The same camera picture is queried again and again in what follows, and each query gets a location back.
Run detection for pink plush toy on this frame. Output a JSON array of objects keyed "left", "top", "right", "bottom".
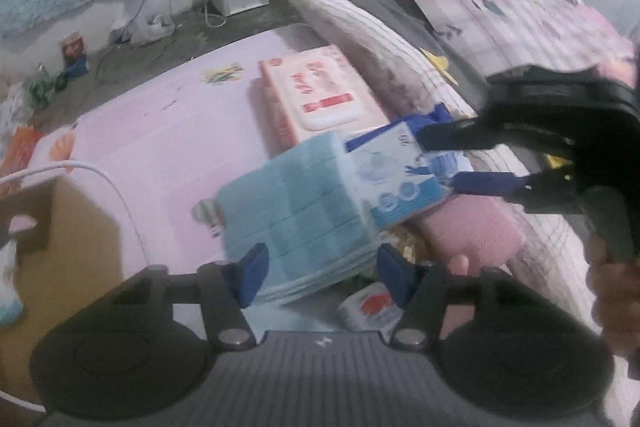
[{"left": 413, "top": 195, "right": 525, "bottom": 275}]

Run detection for blue white tissue pack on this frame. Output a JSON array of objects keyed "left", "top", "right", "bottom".
[{"left": 348, "top": 121, "right": 459, "bottom": 231}]

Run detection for blue quilted cloth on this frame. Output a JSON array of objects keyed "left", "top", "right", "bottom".
[{"left": 215, "top": 132, "right": 381, "bottom": 303}]

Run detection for small white tissue packet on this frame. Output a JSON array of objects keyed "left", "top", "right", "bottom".
[{"left": 337, "top": 282, "right": 402, "bottom": 341}]

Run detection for person's right hand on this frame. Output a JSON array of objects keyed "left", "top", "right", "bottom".
[{"left": 585, "top": 234, "right": 640, "bottom": 358}]

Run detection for gold foil packet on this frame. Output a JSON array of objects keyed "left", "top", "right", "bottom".
[{"left": 356, "top": 225, "right": 431, "bottom": 281}]

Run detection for grey blanket yellow prints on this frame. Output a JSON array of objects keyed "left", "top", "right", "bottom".
[{"left": 347, "top": 0, "right": 489, "bottom": 109}]

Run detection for white striped mattress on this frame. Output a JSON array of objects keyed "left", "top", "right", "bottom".
[{"left": 290, "top": 0, "right": 597, "bottom": 329}]

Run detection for pink checked blanket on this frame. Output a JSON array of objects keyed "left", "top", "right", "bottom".
[{"left": 407, "top": 0, "right": 638, "bottom": 88}]

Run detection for pink wet wipes pack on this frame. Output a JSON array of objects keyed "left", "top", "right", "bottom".
[{"left": 260, "top": 44, "right": 388, "bottom": 150}]

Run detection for brown cardboard box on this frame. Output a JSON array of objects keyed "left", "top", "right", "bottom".
[{"left": 1, "top": 176, "right": 122, "bottom": 401}]

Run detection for white plastic bag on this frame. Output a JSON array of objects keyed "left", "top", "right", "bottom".
[{"left": 110, "top": 14, "right": 176, "bottom": 46}]

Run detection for red snack box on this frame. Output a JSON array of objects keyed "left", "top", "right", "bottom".
[{"left": 60, "top": 31, "right": 87, "bottom": 68}]

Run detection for white cable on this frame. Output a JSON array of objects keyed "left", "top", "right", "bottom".
[{"left": 0, "top": 159, "right": 151, "bottom": 266}]

